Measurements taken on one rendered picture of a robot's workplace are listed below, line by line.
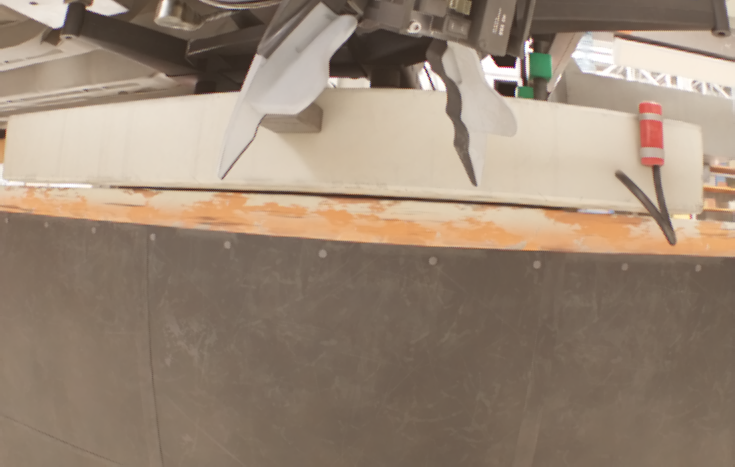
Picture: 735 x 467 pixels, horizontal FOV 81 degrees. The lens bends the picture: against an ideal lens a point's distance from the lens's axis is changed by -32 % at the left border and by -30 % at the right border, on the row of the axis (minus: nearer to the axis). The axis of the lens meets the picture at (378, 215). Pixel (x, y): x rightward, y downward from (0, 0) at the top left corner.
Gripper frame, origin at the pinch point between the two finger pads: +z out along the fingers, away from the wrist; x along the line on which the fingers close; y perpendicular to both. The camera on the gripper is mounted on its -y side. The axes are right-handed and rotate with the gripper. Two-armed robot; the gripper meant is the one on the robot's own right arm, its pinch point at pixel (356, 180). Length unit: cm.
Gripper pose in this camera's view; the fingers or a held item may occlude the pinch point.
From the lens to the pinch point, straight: 32.7
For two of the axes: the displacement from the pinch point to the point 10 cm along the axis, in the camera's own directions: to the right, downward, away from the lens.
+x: 8.6, 0.0, 5.1
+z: -2.2, 9.0, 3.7
